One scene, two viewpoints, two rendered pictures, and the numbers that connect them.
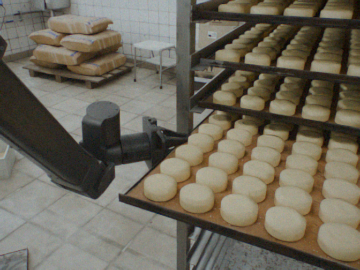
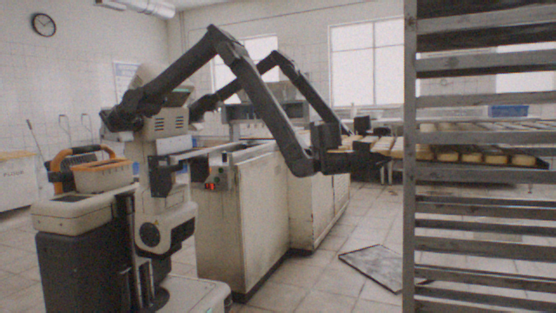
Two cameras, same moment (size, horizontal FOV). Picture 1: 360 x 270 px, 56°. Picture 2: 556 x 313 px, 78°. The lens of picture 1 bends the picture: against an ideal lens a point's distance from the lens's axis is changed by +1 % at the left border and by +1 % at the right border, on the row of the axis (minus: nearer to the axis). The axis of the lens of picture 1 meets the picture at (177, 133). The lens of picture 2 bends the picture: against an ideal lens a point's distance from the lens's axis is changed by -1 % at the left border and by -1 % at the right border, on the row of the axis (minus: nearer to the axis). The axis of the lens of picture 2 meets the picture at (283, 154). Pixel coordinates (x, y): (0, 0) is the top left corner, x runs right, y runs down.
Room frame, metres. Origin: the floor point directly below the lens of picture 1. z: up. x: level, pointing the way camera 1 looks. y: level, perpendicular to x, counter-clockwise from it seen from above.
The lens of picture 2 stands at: (0.10, -1.27, 1.15)
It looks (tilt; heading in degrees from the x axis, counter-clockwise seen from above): 8 degrees down; 86
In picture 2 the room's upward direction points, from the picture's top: 3 degrees counter-clockwise
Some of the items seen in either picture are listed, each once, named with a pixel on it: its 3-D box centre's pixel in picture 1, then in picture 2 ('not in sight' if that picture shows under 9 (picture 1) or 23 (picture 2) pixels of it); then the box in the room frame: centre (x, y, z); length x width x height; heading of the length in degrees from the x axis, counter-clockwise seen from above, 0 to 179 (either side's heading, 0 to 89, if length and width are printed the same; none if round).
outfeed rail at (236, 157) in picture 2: not in sight; (295, 139); (0.40, 1.49, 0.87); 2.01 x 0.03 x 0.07; 63
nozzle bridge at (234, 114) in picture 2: not in sight; (272, 123); (0.22, 1.46, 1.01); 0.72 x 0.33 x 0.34; 153
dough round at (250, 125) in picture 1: (246, 127); not in sight; (0.64, -0.15, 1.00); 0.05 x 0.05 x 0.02
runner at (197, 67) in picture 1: (240, 33); not in sight; (0.93, -0.17, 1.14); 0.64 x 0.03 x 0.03; 155
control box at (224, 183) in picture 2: not in sight; (210, 176); (-0.18, 0.68, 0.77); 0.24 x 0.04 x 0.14; 153
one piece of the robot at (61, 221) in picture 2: not in sight; (115, 236); (-0.58, 0.32, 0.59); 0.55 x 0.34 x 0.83; 65
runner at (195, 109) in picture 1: (238, 66); (508, 124); (0.93, -0.17, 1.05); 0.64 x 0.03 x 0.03; 155
